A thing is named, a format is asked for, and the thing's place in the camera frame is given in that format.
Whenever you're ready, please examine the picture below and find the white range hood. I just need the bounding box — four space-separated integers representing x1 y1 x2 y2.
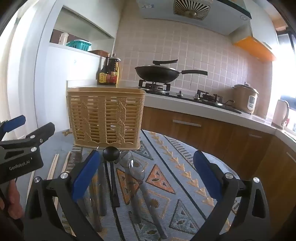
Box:
136 0 252 36

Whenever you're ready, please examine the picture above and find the wooden kitchen base cabinet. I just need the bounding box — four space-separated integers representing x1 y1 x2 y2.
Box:
140 106 296 232

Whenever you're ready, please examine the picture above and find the clear grey plastic spoon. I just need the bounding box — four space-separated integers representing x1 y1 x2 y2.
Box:
128 160 168 240
119 151 142 224

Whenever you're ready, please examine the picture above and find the beige rice cooker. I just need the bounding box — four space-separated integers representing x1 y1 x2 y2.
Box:
232 82 259 114

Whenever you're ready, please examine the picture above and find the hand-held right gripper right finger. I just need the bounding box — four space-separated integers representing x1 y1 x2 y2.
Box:
192 150 271 241

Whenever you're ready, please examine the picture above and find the teal plastic basket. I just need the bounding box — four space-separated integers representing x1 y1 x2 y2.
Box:
66 39 92 52

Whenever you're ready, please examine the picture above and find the slim dark soy sauce bottle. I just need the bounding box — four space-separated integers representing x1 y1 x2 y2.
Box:
97 54 110 85

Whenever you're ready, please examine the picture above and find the white thermos flask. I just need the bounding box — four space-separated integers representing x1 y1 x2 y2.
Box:
59 32 70 46

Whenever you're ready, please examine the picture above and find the glass wok lid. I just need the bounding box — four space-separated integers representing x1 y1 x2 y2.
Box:
136 59 179 70

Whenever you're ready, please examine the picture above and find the grey plastic utensil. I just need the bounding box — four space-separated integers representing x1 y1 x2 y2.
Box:
89 181 102 232
98 160 107 216

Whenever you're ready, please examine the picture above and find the black plastic spoon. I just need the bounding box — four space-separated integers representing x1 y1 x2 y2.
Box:
103 146 121 208

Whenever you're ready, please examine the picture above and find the white electric kettle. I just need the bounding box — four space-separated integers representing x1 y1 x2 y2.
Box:
271 100 290 130

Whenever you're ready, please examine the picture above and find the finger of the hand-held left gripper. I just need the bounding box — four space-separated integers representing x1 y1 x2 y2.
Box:
0 122 56 163
0 115 26 141

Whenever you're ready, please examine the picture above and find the black gas stove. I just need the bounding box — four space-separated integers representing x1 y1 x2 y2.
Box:
138 80 242 114

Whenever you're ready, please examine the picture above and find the orange wall cabinet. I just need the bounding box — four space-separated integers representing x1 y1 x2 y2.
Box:
232 35 277 62

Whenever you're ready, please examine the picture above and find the person's left hand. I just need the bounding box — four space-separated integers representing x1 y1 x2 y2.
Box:
0 179 25 219

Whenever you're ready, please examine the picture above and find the patterned blue orange tablecloth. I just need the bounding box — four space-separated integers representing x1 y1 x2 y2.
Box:
23 129 241 241

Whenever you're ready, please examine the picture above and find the brown wooden box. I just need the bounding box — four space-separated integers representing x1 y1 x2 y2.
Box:
88 49 110 59

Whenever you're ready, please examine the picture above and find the wide dark sauce bottle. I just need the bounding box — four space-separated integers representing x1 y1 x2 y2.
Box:
107 54 120 85

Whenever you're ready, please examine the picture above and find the black wok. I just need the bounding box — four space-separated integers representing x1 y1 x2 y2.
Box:
135 65 208 84

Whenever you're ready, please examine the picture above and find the beige woven plastic basket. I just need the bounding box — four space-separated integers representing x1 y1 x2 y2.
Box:
66 87 147 150

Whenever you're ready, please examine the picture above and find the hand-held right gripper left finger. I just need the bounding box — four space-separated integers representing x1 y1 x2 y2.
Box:
23 149 102 241

